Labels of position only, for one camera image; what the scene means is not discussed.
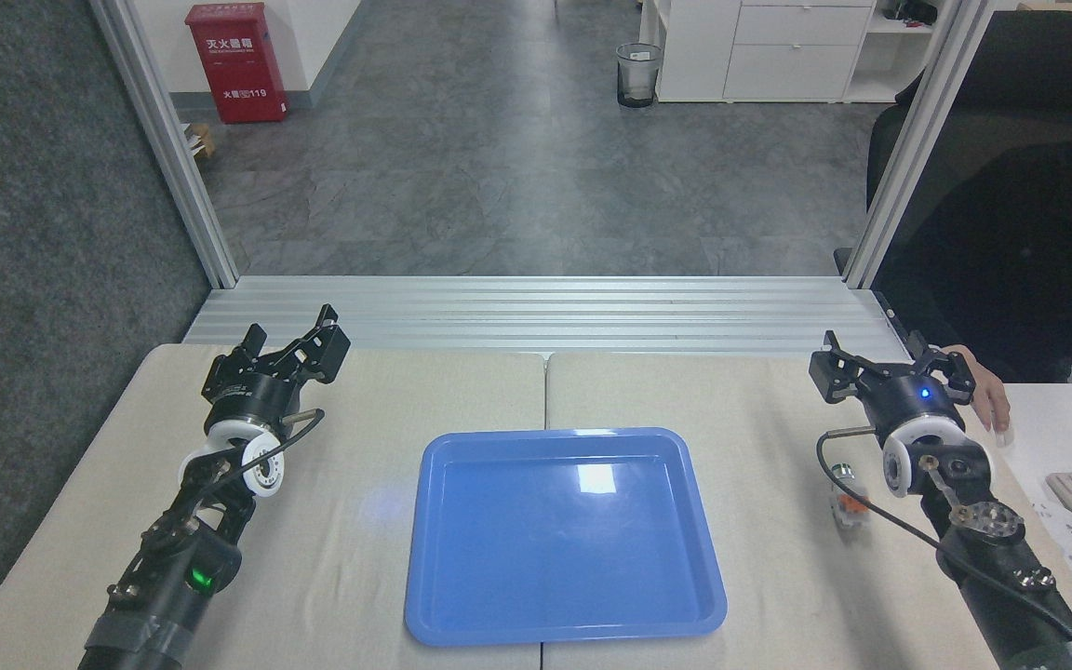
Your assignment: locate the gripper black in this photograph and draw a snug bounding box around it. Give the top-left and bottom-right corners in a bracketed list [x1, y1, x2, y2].
[809, 329, 977, 439]
[202, 303, 353, 432]

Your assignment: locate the switch part with orange block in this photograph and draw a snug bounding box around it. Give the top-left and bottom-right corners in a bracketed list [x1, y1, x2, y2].
[828, 462, 873, 530]

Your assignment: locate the blue plastic tray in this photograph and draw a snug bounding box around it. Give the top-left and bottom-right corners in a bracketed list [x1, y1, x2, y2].
[404, 427, 729, 649]

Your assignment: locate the person's hand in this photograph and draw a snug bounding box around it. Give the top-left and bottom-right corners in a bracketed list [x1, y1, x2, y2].
[932, 344, 1012, 435]

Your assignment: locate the person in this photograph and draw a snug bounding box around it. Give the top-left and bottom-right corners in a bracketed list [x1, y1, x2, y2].
[875, 136, 1072, 385]

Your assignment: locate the dark grey felt partition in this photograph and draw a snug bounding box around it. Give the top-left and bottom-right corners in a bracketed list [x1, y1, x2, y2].
[0, 0, 213, 645]

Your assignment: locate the white power strip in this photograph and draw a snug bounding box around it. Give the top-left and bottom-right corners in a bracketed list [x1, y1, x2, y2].
[1027, 499, 1072, 583]

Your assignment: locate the red fire extinguisher box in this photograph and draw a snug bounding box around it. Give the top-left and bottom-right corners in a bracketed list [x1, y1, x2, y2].
[184, 2, 290, 126]

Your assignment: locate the black office chair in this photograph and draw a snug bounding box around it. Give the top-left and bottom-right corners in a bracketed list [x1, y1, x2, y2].
[833, 9, 1072, 276]

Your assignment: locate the white drawer cabinet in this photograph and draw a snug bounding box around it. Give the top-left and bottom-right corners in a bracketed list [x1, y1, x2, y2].
[638, 0, 939, 104]

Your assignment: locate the black mesh trash bin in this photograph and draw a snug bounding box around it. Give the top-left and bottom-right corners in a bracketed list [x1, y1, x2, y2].
[615, 42, 664, 110]

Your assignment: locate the silver aluminium post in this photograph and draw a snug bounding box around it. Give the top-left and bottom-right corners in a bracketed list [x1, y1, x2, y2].
[842, 0, 999, 290]
[88, 0, 240, 289]

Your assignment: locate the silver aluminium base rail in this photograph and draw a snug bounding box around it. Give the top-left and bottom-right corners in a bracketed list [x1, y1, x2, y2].
[181, 275, 911, 361]

